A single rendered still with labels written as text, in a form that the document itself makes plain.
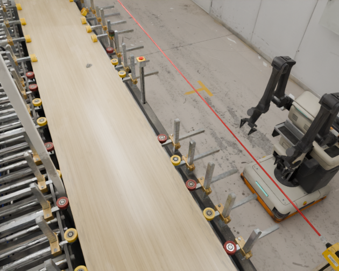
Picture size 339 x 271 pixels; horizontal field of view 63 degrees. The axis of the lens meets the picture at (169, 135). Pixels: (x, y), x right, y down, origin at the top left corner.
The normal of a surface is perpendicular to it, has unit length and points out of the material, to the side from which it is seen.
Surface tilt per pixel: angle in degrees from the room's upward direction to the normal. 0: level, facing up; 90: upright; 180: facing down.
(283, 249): 0
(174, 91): 0
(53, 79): 0
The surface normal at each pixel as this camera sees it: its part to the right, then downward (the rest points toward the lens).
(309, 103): -0.59, -0.29
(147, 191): 0.02, -0.67
